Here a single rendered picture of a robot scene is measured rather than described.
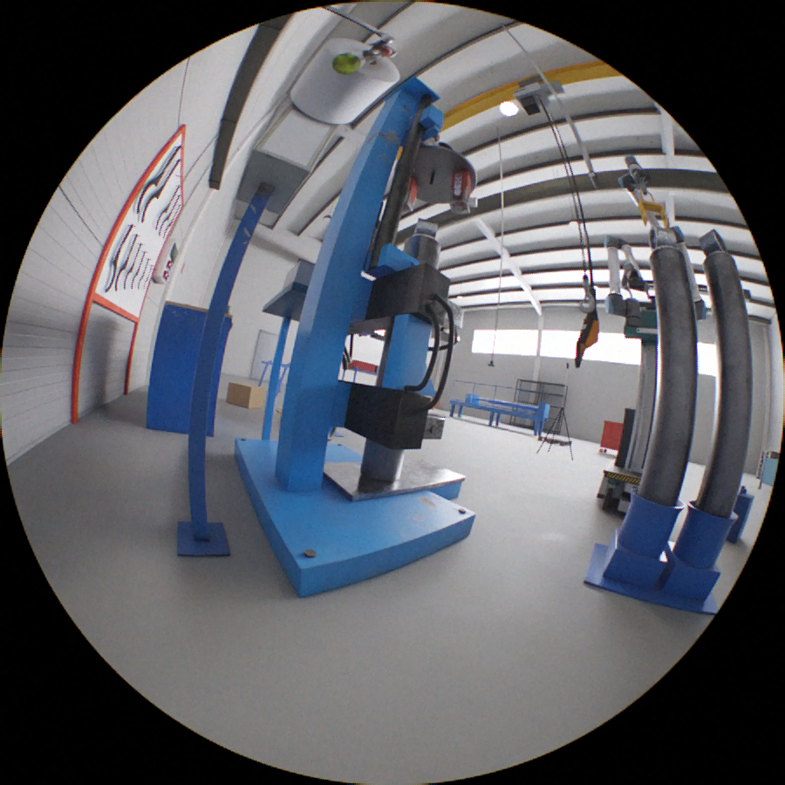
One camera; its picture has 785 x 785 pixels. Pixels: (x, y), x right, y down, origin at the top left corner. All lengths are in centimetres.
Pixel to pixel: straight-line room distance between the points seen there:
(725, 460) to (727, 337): 49
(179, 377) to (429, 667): 208
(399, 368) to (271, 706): 99
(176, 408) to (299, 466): 130
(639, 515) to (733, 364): 74
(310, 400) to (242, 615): 77
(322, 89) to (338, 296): 80
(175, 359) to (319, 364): 134
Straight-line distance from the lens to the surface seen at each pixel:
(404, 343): 89
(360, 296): 113
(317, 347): 101
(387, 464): 128
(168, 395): 212
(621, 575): 131
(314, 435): 105
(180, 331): 210
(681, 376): 124
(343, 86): 93
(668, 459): 122
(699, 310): 251
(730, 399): 135
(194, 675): 67
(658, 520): 124
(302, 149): 91
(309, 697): 64
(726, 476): 133
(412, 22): 658
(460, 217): 755
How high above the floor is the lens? 60
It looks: level
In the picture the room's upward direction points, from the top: 11 degrees clockwise
